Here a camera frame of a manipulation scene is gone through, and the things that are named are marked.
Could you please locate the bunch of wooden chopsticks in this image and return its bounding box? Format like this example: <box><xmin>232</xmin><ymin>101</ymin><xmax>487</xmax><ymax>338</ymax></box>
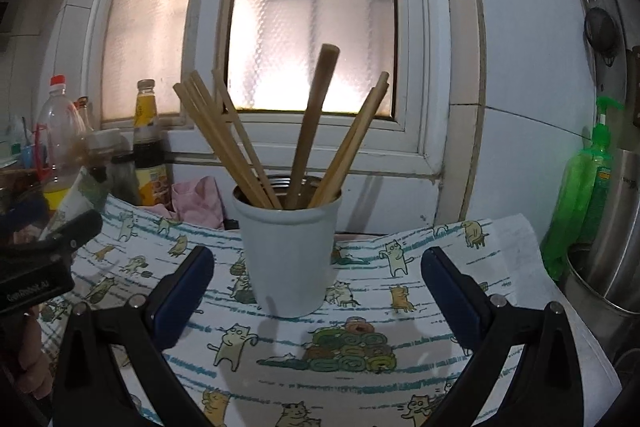
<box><xmin>172</xmin><ymin>43</ymin><xmax>391</xmax><ymax>210</ymax></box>

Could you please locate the green dish soap bottle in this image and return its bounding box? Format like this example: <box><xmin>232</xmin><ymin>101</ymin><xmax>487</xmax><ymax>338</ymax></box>
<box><xmin>540</xmin><ymin>96</ymin><xmax>626</xmax><ymax>280</ymax></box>

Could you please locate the dark soy sauce bottle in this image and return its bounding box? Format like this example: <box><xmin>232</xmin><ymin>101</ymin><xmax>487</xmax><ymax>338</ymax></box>
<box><xmin>131</xmin><ymin>79</ymin><xmax>170</xmax><ymax>206</ymax></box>

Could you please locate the dark range hood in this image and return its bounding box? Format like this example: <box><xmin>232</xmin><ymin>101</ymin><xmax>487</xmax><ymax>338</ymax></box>
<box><xmin>0</xmin><ymin>0</ymin><xmax>12</xmax><ymax>52</ymax></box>

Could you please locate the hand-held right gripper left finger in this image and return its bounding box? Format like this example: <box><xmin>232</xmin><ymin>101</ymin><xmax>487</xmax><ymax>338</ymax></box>
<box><xmin>52</xmin><ymin>245</ymin><xmax>216</xmax><ymax>427</ymax></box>

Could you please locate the clear oil bottle red cap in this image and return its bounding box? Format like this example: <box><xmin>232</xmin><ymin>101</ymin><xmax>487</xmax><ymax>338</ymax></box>
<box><xmin>36</xmin><ymin>74</ymin><xmax>88</xmax><ymax>212</ymax></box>

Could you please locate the person's left hand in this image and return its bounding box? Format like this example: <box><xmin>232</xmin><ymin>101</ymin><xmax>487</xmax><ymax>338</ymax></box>
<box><xmin>0</xmin><ymin>307</ymin><xmax>55</xmax><ymax>400</ymax></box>

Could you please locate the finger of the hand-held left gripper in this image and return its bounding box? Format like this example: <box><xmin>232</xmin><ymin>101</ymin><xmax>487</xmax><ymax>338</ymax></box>
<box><xmin>0</xmin><ymin>196</ymin><xmax>51</xmax><ymax>233</ymax></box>
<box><xmin>39</xmin><ymin>209</ymin><xmax>103</xmax><ymax>253</ymax></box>

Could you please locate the glass jar white lid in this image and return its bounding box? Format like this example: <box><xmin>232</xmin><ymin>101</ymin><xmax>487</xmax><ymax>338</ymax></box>
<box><xmin>84</xmin><ymin>128</ymin><xmax>123</xmax><ymax>168</ymax></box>

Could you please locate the large stainless steel vessel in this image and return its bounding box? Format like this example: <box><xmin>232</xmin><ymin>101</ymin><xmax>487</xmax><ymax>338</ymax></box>
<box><xmin>590</xmin><ymin>147</ymin><xmax>640</xmax><ymax>303</ymax></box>

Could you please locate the blue cup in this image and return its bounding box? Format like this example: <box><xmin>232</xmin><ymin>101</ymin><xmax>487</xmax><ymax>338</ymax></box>
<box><xmin>20</xmin><ymin>142</ymin><xmax>48</xmax><ymax>168</ymax></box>

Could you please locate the small brown bottle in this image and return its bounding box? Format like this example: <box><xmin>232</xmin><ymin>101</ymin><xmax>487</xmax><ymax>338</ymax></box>
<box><xmin>75</xmin><ymin>96</ymin><xmax>96</xmax><ymax>132</ymax></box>

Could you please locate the glass jar black lid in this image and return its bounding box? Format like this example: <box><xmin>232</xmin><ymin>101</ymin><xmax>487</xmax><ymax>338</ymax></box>
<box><xmin>107</xmin><ymin>152</ymin><xmax>138</xmax><ymax>205</ymax></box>

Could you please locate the pink cloth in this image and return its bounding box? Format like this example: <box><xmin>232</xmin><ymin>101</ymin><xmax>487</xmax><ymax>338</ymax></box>
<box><xmin>150</xmin><ymin>177</ymin><xmax>226</xmax><ymax>232</ymax></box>

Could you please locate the white steel-lined cup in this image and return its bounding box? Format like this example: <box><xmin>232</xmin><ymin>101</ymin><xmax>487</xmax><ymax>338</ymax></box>
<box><xmin>231</xmin><ymin>174</ymin><xmax>343</xmax><ymax>319</ymax></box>

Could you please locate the stainless steel basin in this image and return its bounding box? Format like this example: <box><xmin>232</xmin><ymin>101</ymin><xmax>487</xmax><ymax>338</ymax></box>
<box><xmin>565</xmin><ymin>242</ymin><xmax>640</xmax><ymax>348</ymax></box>

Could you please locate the black suction hook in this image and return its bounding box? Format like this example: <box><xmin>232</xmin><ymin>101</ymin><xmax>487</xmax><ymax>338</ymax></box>
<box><xmin>584</xmin><ymin>7</ymin><xmax>622</xmax><ymax>58</ymax></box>

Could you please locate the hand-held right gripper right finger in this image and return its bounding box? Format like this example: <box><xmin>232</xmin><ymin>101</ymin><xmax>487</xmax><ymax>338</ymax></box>
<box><xmin>421</xmin><ymin>246</ymin><xmax>586</xmax><ymax>427</ymax></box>

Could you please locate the white frosted window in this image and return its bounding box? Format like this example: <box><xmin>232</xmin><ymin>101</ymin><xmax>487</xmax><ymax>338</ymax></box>
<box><xmin>82</xmin><ymin>0</ymin><xmax>488</xmax><ymax>180</ymax></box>

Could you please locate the cat printed cloth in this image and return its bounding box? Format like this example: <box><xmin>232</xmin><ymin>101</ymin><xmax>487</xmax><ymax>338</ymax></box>
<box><xmin>37</xmin><ymin>194</ymin><xmax>623</xmax><ymax>427</ymax></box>

